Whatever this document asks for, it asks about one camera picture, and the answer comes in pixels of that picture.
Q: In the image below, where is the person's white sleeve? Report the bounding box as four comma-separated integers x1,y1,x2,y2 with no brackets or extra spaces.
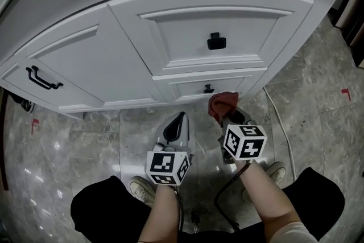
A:
266,221,320,243

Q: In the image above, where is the brown wooden furniture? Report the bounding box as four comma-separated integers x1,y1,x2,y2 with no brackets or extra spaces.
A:
334,0,364,69

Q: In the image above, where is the person's right beige shoe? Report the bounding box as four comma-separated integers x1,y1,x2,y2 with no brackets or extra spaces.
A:
241,161,288,203

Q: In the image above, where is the person's right forearm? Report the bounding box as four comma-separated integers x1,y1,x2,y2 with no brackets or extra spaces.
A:
233,160,302,238

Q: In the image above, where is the person's beige shoe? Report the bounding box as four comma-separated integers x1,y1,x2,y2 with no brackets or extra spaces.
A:
129,175,157,208
241,161,288,203

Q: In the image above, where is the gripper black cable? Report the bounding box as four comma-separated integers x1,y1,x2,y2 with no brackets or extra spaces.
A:
214,161,253,230
172,189,185,234

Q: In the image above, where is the white sink cabinet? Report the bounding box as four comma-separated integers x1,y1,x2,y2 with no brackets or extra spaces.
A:
0,0,353,121

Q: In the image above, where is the large black drawer knob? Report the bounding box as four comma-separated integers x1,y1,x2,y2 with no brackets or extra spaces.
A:
206,32,227,51

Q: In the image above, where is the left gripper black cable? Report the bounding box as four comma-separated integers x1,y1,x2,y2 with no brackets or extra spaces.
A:
172,189,185,234

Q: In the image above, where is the person's left beige shoe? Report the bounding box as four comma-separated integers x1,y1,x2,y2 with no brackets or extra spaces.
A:
129,175,157,208

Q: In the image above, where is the black bar cabinet handle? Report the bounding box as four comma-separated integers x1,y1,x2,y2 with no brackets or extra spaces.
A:
25,65,64,91

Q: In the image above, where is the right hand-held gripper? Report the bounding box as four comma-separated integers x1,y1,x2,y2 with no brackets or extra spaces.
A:
217,106,268,166

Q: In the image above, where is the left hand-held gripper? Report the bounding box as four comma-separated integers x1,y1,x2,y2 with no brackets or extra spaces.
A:
145,111,195,187

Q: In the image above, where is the red cloth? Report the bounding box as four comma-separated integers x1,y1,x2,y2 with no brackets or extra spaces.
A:
207,91,239,123

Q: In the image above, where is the person's right black trouser leg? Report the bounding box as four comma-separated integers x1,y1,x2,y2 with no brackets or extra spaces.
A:
280,166,346,243

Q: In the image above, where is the white floor cable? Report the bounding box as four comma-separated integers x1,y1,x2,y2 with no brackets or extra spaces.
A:
262,86,297,178

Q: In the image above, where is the person's black trouser leg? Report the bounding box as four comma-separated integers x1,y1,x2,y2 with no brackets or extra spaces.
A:
70,175,153,243
280,166,346,243

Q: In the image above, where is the person's left black trouser leg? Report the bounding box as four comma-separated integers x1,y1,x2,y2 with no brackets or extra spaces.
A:
70,175,153,243

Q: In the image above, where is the person's left forearm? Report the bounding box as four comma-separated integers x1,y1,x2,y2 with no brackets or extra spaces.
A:
137,184,183,243

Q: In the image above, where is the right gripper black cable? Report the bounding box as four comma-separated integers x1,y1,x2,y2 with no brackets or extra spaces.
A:
214,161,253,230

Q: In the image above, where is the black and white shoe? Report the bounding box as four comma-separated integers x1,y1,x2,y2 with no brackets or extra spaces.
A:
19,99,36,114

